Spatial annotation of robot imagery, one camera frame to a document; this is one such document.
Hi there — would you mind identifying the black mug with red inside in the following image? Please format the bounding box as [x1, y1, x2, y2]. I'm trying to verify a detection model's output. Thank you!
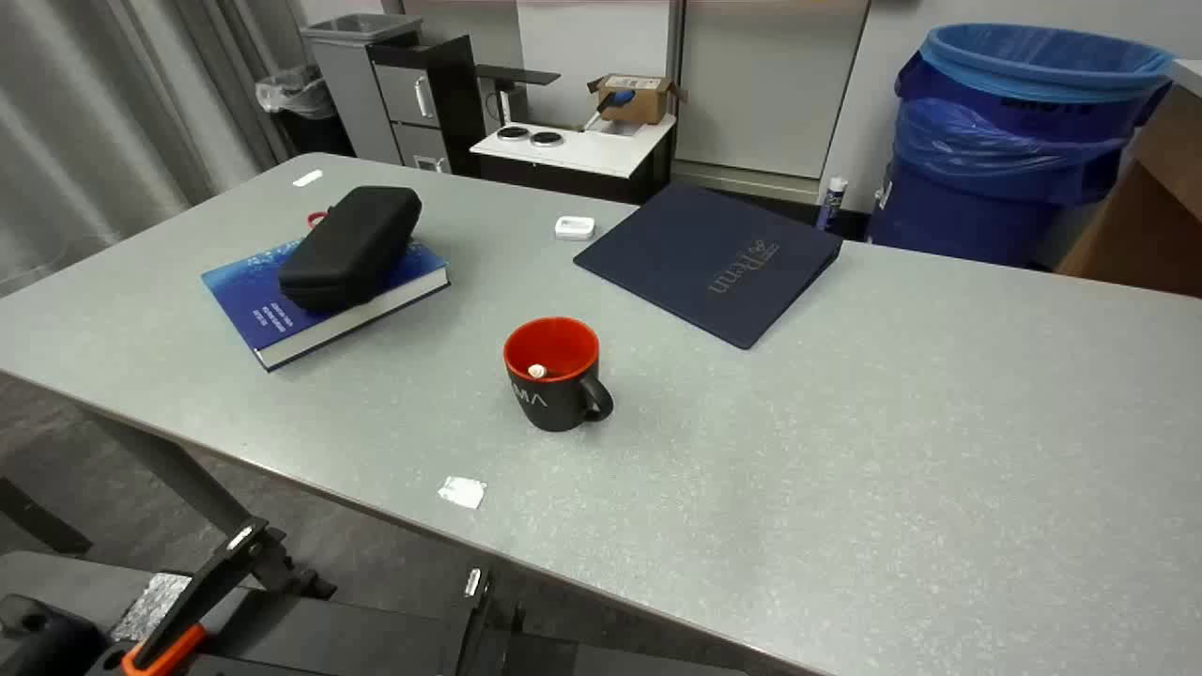
[502, 316, 615, 433]

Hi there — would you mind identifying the dark blue folder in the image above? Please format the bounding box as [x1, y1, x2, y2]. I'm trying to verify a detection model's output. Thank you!
[573, 181, 844, 350]

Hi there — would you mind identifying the white side table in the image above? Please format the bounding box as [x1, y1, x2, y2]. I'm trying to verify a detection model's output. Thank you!
[469, 115, 678, 206]

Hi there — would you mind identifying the crumpled white tape piece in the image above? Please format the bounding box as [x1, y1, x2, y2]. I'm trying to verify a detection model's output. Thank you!
[437, 475, 487, 510]

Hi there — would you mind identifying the cardboard box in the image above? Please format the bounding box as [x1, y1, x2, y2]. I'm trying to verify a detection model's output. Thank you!
[587, 74, 688, 126]

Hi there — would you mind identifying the black zippered hard case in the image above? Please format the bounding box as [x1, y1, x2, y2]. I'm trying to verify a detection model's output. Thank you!
[278, 185, 424, 315]

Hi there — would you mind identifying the white bottle with blue label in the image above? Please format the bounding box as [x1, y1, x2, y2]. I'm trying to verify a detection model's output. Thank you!
[815, 176, 849, 232]

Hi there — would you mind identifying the grey filing cabinet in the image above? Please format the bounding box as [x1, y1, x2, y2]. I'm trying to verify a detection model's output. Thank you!
[300, 13, 439, 175]

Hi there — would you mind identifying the blue hardcover book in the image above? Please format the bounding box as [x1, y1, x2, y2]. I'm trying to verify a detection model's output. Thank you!
[201, 235, 451, 373]

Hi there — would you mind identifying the black waste bin with liner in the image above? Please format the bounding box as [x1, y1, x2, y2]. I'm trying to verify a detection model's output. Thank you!
[255, 64, 356, 158]

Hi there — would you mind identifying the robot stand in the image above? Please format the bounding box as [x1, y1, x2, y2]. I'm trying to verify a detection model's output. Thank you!
[0, 549, 752, 676]

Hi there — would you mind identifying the blue bin with blue liner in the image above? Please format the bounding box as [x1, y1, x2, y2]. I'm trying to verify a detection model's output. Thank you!
[868, 23, 1176, 269]

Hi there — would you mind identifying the black and orange clamp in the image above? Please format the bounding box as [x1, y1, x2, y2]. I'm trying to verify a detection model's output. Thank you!
[120, 516, 337, 676]

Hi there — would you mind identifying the grey curtain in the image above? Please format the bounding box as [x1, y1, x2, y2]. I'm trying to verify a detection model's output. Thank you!
[0, 0, 311, 300]

